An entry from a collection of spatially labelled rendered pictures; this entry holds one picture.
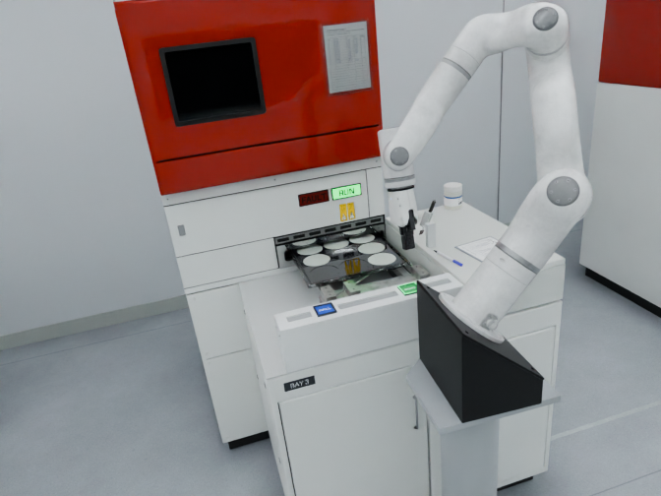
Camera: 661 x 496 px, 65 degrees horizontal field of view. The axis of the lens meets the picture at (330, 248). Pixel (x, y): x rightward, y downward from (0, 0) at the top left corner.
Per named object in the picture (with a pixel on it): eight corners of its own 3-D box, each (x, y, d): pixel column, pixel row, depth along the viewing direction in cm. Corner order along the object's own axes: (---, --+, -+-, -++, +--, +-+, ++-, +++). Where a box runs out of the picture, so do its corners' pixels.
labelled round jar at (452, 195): (441, 206, 210) (440, 184, 206) (456, 203, 211) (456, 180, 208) (449, 212, 204) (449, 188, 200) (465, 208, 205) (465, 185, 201)
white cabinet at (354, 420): (270, 445, 231) (237, 284, 198) (463, 388, 252) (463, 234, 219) (303, 578, 175) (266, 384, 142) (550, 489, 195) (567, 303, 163)
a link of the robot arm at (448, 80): (480, 73, 123) (405, 179, 130) (466, 80, 139) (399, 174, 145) (450, 51, 122) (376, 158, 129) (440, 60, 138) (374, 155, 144)
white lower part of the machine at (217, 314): (212, 367, 290) (180, 232, 257) (351, 332, 307) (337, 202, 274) (225, 459, 227) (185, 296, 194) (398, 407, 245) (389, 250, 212)
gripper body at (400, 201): (381, 185, 145) (387, 224, 148) (394, 187, 136) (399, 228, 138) (405, 180, 147) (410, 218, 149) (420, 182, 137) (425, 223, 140)
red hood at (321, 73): (162, 152, 240) (129, 12, 216) (329, 125, 257) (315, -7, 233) (160, 196, 173) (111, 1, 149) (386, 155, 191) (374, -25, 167)
